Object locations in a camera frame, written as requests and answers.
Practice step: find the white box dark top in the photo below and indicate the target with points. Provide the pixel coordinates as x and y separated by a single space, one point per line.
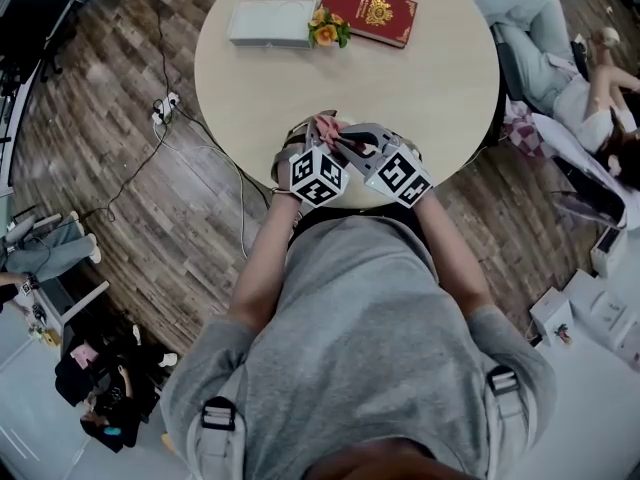
607 253

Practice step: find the red book gold print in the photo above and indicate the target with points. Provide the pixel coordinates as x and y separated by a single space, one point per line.
370 13

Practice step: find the orange flowers in pot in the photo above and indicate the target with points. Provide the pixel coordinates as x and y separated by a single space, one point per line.
327 30

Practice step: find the person's right forearm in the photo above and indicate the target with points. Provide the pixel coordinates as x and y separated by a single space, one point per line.
452 253

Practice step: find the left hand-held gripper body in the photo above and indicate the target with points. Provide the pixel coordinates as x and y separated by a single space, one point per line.
317 178

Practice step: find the white printed carton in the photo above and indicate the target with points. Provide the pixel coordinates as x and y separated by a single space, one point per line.
550 318

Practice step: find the flat white box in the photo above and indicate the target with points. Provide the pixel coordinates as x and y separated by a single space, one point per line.
272 23

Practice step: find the white flat carton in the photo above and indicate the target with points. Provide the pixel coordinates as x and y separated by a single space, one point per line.
610 313

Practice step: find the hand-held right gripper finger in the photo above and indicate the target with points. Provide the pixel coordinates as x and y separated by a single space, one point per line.
357 158
370 129

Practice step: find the pink checked cloth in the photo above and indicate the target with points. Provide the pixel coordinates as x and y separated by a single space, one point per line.
525 133

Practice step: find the person's left forearm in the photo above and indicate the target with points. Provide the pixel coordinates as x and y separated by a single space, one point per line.
265 258

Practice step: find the person's grey shirt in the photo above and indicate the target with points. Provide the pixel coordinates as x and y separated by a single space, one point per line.
360 348

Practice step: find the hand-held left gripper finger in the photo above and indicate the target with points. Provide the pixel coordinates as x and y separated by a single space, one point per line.
316 135
300 129

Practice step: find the white power strip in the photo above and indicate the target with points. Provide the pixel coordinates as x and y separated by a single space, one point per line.
166 108

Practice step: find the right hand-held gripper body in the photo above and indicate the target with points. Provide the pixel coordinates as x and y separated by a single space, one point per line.
400 178

